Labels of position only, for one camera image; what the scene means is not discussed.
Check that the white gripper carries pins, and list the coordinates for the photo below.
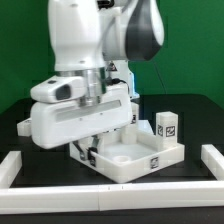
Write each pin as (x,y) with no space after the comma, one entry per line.
(58,118)

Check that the white square tabletop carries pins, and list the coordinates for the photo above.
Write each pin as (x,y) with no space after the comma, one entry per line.
(123,163)

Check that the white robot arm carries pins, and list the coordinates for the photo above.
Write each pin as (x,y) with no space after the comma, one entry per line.
(85,35)

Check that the white U-shaped obstacle fence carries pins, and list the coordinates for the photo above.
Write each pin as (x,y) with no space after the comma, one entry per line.
(101,197)

